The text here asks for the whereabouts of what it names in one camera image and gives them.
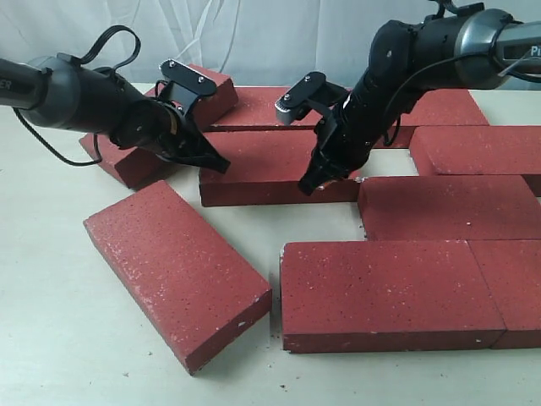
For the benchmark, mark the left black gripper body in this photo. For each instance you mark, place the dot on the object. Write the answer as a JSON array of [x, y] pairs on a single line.
[[168, 130]]

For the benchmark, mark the red brick back row left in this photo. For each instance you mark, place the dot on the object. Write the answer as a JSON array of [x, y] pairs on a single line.
[[255, 110]]

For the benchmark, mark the red brick front right edge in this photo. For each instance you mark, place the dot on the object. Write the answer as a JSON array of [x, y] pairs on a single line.
[[511, 270]]

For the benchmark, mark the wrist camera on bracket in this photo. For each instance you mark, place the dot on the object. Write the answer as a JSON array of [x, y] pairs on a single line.
[[184, 85], [311, 93]]

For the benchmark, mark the red brick back row right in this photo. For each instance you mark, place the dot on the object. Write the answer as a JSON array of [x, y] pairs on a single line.
[[439, 108]]

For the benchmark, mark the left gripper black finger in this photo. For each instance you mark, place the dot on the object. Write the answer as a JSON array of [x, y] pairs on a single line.
[[200, 154]]

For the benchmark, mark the white fabric backdrop curtain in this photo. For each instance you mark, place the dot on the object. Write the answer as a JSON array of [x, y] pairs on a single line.
[[254, 42]]

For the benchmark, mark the red brick second row right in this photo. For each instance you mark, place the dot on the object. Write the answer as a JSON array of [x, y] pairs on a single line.
[[476, 150]]

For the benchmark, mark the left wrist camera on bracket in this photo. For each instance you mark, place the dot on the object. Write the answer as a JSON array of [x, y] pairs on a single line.
[[184, 85]]

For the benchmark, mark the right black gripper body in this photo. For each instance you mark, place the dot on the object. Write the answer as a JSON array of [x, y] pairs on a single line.
[[369, 113]]

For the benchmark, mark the red brick third row right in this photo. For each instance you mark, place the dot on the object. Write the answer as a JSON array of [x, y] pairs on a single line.
[[469, 207]]

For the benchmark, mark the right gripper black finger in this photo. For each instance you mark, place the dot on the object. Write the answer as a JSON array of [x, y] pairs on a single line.
[[317, 174]]

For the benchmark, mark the long red brick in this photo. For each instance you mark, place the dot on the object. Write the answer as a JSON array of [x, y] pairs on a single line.
[[265, 169]]

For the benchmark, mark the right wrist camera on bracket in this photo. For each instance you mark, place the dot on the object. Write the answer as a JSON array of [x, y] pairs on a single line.
[[311, 93]]

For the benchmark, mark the large red brick front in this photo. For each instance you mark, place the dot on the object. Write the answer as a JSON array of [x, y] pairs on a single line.
[[388, 296]]

